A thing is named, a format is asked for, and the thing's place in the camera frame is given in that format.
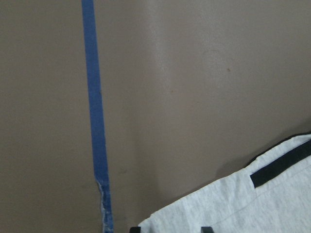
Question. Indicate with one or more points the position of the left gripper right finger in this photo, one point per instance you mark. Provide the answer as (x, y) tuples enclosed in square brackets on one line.
[(206, 228)]

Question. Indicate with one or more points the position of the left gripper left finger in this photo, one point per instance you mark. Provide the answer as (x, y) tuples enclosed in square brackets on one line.
[(135, 229)]

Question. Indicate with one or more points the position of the grey cartoon print t-shirt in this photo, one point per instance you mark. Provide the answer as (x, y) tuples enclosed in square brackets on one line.
[(270, 195)]

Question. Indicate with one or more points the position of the blue tape line lengthwise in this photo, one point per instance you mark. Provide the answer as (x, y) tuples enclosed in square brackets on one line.
[(96, 112)]

